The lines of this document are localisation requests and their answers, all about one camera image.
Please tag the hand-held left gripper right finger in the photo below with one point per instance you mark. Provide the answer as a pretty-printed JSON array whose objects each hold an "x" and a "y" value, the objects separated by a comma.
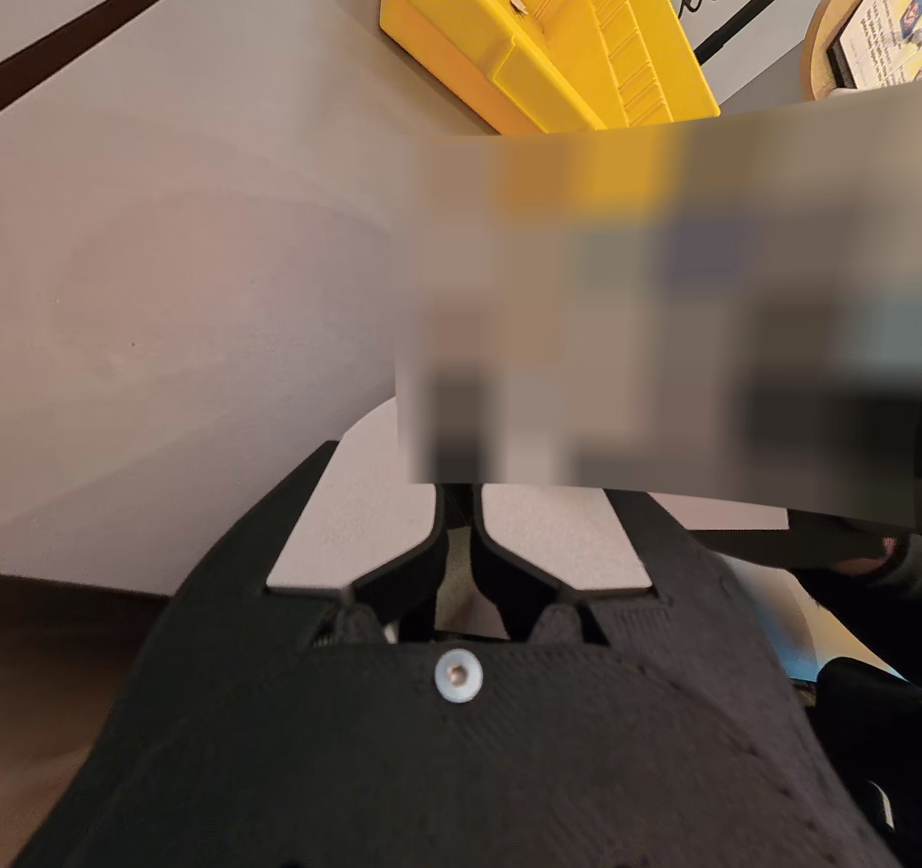
[{"x": 562, "y": 537}]

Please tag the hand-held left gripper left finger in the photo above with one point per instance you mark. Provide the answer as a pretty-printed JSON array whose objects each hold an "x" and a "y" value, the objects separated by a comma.
[{"x": 360, "y": 522}]

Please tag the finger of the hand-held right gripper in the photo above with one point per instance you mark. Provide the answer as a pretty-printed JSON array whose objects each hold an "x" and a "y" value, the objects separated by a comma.
[{"x": 720, "y": 511}]

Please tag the person's right forearm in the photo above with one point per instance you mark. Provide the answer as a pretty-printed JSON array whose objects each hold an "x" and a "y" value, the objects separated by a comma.
[{"x": 864, "y": 616}]

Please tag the person's right hand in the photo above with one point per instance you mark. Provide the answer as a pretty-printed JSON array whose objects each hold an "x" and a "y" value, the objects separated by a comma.
[{"x": 871, "y": 558}]

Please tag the yellow plastic bin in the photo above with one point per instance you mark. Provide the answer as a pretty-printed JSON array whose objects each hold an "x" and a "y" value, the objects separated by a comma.
[{"x": 576, "y": 54}]

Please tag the wooden instruction board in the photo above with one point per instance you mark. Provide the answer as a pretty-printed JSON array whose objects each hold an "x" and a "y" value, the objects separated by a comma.
[{"x": 879, "y": 32}]

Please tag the black desk frame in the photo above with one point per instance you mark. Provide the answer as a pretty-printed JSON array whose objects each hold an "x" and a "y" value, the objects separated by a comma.
[{"x": 756, "y": 4}]

